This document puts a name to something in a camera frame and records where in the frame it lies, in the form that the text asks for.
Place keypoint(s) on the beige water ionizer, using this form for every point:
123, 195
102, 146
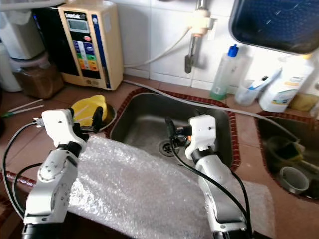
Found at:
109, 45

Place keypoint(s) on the steel sink drain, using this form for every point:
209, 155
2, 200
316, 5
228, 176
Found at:
164, 148

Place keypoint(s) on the white detergent bottle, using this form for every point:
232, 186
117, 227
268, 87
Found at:
286, 84

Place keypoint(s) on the white ceramic cup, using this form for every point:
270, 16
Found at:
294, 180

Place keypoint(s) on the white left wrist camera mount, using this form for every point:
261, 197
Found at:
57, 124

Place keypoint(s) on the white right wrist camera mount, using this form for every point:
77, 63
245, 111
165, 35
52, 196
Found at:
202, 132

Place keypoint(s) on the yellow green sponge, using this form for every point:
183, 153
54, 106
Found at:
310, 102

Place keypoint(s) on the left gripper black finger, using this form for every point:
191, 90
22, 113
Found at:
97, 119

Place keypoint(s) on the yellow plastic cup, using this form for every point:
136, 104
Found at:
84, 109

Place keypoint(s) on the large steel sink basin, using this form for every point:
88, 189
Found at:
144, 124

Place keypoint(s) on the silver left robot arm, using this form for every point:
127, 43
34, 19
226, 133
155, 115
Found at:
50, 189

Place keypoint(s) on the clear bubble wrap sheet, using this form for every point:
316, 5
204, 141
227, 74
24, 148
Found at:
139, 199

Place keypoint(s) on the blue white toothbrush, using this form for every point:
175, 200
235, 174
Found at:
264, 82

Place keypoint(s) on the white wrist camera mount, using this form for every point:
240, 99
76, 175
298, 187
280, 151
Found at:
202, 132
57, 124

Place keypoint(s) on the jar of brown powder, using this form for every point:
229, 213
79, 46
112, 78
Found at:
40, 82

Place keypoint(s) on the beige faucet diverter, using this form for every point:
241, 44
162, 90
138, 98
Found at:
202, 22

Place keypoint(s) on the clear plastic cup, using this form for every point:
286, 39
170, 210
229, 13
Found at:
246, 94

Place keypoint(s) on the clear bottle blue cap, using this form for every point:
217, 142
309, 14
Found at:
224, 79

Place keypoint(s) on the dark blue tray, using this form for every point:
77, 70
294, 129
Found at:
274, 22

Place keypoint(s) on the dark green pot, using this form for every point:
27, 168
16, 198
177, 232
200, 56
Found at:
284, 152

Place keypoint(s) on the small steel sink basin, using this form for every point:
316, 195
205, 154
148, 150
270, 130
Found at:
269, 134

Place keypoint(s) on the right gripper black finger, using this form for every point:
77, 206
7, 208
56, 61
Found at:
172, 128

